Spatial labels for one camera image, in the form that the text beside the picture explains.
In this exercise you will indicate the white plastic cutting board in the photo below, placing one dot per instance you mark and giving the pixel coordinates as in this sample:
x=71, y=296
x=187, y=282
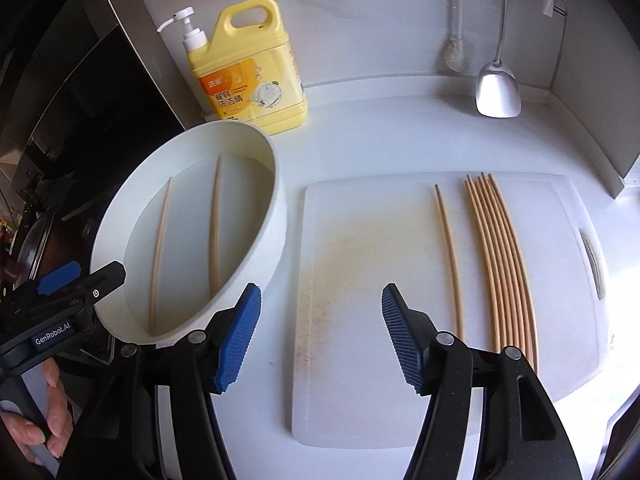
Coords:
x=360, y=260

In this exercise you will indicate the metal spatula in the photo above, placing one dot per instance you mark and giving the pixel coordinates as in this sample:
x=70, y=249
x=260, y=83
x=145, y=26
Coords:
x=497, y=90

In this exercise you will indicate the glass pot lid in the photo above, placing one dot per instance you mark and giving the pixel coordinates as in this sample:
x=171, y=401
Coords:
x=30, y=245

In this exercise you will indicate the black stove appliance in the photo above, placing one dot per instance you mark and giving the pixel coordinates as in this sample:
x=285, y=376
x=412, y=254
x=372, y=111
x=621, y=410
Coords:
x=75, y=85

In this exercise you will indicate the wooden chopstick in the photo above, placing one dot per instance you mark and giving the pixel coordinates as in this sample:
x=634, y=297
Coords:
x=216, y=230
x=447, y=250
x=161, y=255

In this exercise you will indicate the white bottle brush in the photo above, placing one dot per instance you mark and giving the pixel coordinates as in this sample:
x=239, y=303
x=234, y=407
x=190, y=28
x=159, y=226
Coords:
x=455, y=25

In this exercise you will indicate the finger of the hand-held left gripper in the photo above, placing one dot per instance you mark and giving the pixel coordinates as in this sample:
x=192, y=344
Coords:
x=107, y=277
x=60, y=280

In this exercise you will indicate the person's left hand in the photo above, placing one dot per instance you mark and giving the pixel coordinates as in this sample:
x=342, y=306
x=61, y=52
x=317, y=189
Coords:
x=57, y=410

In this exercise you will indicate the yellow detergent pump bottle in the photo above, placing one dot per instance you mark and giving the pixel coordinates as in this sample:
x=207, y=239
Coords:
x=250, y=85

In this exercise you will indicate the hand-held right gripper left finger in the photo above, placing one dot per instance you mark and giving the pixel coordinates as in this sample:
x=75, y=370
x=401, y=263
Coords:
x=240, y=340

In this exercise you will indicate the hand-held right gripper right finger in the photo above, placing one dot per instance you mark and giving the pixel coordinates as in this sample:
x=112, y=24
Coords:
x=402, y=345

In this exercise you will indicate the bunch of wooden chopsticks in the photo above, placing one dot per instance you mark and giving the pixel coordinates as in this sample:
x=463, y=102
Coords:
x=495, y=260

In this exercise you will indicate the white round bowl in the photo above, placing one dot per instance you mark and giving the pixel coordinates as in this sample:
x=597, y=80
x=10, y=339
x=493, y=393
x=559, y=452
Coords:
x=270, y=220

